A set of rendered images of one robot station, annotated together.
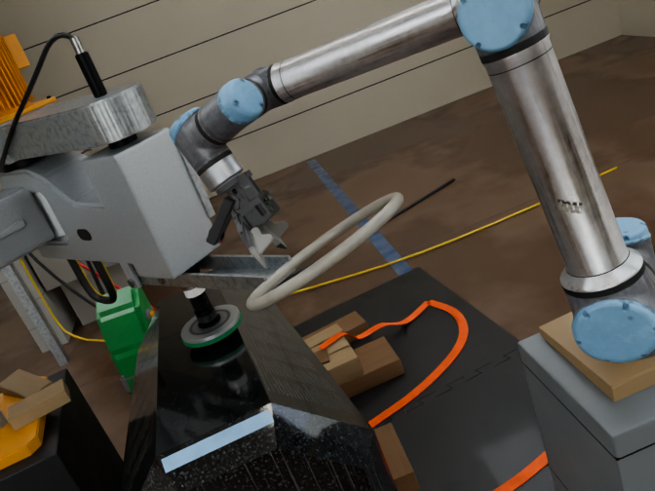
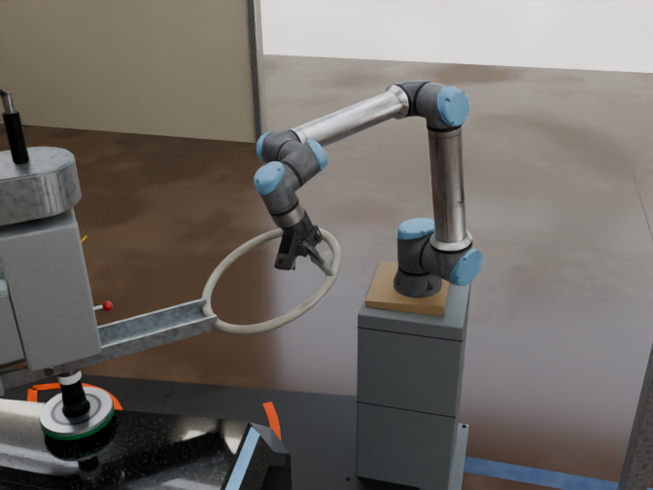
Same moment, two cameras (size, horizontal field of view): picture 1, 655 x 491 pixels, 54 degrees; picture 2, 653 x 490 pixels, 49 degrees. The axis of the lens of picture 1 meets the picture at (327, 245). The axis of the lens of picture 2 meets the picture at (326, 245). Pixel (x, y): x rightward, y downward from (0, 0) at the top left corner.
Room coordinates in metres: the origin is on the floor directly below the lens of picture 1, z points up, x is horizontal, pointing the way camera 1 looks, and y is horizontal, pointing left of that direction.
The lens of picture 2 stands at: (0.70, 1.86, 2.36)
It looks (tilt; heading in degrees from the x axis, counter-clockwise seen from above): 28 degrees down; 289
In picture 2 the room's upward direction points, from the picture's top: 1 degrees counter-clockwise
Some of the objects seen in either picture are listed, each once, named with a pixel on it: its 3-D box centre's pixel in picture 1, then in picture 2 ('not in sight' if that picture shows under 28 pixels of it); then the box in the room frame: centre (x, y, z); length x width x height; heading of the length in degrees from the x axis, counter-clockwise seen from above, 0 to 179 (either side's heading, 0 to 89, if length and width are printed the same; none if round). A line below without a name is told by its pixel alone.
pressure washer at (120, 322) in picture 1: (125, 317); not in sight; (3.40, 1.22, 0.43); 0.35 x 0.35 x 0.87; 86
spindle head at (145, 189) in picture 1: (140, 208); (18, 293); (2.07, 0.53, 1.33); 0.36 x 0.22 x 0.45; 44
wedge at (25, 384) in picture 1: (24, 384); not in sight; (2.24, 1.26, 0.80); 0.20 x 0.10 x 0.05; 50
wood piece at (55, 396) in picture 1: (39, 403); not in sight; (2.03, 1.14, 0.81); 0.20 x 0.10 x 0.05; 109
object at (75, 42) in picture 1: (87, 67); (14, 128); (2.01, 0.47, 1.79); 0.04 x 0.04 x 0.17
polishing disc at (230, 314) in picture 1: (210, 322); (76, 410); (2.01, 0.47, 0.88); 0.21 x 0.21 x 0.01
